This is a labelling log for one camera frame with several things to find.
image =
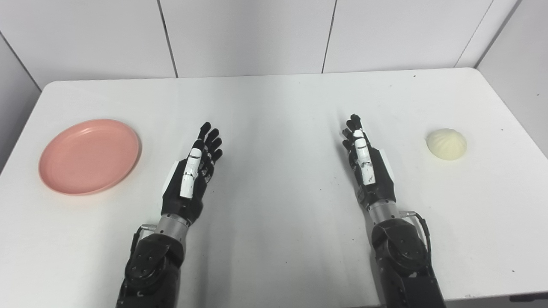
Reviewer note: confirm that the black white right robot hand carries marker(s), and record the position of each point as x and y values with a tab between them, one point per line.
379	179

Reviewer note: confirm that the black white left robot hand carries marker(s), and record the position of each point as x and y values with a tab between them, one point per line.
193	194

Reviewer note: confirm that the cream steamed bun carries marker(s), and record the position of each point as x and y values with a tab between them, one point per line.
446	144

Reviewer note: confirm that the pink round plate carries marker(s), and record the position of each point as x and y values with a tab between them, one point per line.
87	156

